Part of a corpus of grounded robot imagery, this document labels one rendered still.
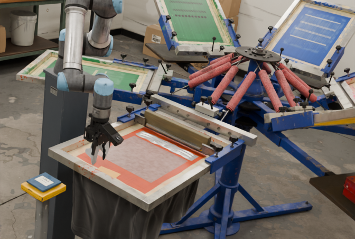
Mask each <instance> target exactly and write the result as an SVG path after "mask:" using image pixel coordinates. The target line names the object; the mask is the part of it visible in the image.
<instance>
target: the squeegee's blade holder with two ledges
mask: <svg viewBox="0 0 355 239"><path fill-rule="evenodd" d="M146 126H148V127H150V128H153V129H155V130H157V131H159V132H161V133H163V134H165V135H168V136H170V137H172V138H174V139H176V140H178V141H181V142H183V143H185V144H187V145H189V146H191V147H193V148H196V149H198V150H201V147H199V146H196V145H194V144H192V143H190V142H188V141H185V140H183V139H181V138H179V137H177V136H175V135H172V134H170V133H168V132H166V131H164V130H162V129H159V128H157V127H155V126H153V125H151V124H149V123H147V124H146Z"/></svg>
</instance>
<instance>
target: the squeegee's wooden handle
mask: <svg viewBox="0 0 355 239"><path fill-rule="evenodd" d="M144 117H145V118H146V122H145V124H147V123H149V124H151V125H153V126H155V127H157V128H159V129H162V130H164V131H166V132H168V133H170V134H172V135H175V136H177V137H179V138H181V139H183V140H185V141H188V142H190V143H192V144H194V145H196V146H199V147H201V150H202V144H205V145H207V146H210V142H211V137H210V136H207V135H205V134H203V133H201V132H198V131H196V130H194V129H192V128H189V127H187V126H185V125H182V124H180V123H178V122H176V121H173V120H171V119H169V118H167V117H164V116H162V115H160V114H158V113H155V112H153V111H151V110H149V109H147V110H146V111H145V113H144Z"/></svg>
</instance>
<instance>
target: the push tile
mask: <svg viewBox="0 0 355 239"><path fill-rule="evenodd" d="M26 182H27V183H29V184H30V185H32V186H33V187H35V188H36V189H38V190H40V191H41V192H45V191H47V190H49V189H51V188H53V187H55V186H57V185H59V184H61V181H59V180H58V179H56V178H54V177H53V176H51V175H49V174H47V173H46V172H45V173H42V174H40V175H38V176H36V177H33V178H31V179H29V180H27V181H26Z"/></svg>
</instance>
